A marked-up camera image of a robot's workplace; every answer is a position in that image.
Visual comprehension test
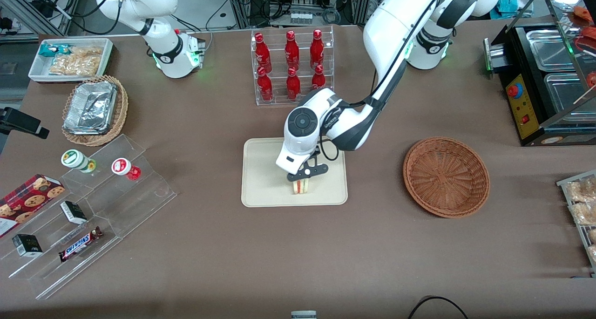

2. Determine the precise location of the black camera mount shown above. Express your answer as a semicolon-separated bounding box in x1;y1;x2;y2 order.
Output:
0;107;50;140

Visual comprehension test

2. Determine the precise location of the clear bag of chips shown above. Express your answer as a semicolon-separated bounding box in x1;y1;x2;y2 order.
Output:
48;46;104;77

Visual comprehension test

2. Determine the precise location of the red cola bottle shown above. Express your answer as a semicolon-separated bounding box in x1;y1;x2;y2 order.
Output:
254;33;272;74
285;67;301;101
284;30;300;71
257;67;274;102
310;29;325;70
311;64;327;91

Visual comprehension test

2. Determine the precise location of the red cookie box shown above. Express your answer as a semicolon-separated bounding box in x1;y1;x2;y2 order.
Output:
0;173;66;238

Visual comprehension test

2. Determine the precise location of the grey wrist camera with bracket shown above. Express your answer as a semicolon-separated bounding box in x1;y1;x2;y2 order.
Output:
287;152;329;183

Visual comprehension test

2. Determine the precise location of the bagged bread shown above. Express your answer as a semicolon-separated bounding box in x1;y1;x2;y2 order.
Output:
570;202;596;226
565;177;596;204

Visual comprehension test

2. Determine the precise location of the teal snack packet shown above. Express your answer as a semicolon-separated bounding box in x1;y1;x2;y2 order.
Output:
38;43;71;59

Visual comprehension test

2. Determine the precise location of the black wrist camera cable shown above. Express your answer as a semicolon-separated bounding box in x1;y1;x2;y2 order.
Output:
318;0;443;162

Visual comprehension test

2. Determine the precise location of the small black box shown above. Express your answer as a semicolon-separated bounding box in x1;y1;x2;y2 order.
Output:
60;200;88;225
12;233;44;258

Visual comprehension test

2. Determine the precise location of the aluminium foil tray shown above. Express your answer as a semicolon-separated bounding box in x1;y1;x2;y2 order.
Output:
63;80;117;135

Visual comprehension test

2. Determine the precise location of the green lid drink bottle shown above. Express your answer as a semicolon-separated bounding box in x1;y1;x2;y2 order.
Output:
61;149;97;174

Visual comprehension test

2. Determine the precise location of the black cable loop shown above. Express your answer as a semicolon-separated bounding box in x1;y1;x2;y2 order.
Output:
408;296;469;319

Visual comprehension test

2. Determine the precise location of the teal plastic bag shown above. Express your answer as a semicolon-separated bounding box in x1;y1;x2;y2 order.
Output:
497;0;534;17

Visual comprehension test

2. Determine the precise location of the white plastic bin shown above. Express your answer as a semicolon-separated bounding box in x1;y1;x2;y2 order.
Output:
28;38;114;84

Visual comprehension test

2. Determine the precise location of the clear acrylic stepped stand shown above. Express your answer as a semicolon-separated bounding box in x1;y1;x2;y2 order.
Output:
0;134;178;300

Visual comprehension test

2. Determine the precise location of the light wicker basket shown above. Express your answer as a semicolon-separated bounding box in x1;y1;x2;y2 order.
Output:
61;75;129;147

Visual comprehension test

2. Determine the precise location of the beige plastic tray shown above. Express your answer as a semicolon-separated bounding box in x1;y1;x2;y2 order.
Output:
241;137;349;208

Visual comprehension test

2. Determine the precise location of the tray of packaged pastries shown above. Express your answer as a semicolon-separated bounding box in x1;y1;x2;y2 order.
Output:
556;170;596;278

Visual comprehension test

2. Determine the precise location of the snickers chocolate bar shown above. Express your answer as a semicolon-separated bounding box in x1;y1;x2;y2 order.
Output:
58;226;104;263

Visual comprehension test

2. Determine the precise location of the black food warmer machine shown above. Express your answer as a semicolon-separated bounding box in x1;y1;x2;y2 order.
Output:
483;0;596;147

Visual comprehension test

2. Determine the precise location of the red lid drink bottle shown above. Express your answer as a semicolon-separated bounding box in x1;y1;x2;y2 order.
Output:
111;157;142;181

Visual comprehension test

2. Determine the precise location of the clear acrylic bottle rack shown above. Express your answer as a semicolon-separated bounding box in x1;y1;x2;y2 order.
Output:
251;25;335;107

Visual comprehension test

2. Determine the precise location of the brown wicker basket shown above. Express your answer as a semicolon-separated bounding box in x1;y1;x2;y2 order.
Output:
403;137;491;218

